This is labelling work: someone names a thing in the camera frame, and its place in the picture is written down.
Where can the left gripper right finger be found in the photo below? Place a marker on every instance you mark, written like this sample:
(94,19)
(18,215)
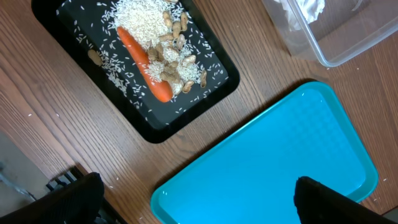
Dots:
(319,204)

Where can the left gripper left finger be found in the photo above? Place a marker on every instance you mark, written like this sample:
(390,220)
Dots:
(77,202)

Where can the orange carrot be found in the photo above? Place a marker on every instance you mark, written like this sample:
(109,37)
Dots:
(161,90)

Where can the white tissue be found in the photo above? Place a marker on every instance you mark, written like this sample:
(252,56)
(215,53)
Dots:
(310,9)

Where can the black waste tray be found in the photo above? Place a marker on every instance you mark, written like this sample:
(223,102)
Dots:
(85,30)

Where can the teal serving tray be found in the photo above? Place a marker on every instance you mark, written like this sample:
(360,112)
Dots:
(250,176)

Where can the clear plastic bin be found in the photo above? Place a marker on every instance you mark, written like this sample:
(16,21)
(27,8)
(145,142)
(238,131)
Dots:
(342,31)

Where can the food scraps pile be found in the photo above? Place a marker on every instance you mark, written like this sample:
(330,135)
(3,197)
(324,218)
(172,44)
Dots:
(153,26)

